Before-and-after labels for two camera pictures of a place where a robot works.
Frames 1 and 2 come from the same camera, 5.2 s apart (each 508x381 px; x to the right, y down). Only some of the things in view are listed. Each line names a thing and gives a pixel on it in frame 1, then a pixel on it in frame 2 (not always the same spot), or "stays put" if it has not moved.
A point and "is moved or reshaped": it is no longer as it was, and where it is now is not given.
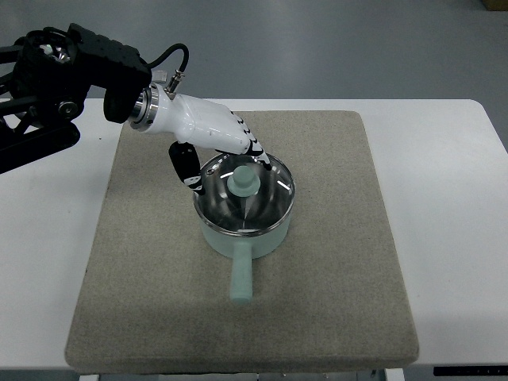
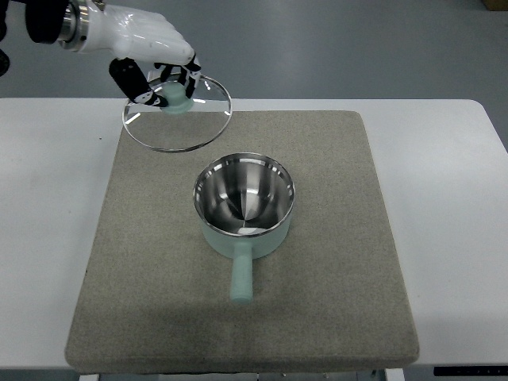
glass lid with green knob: [240, 196] is moved or reshaped
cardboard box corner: [495, 5] stays put
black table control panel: [473, 371] stays put
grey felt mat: [330, 297] stays put
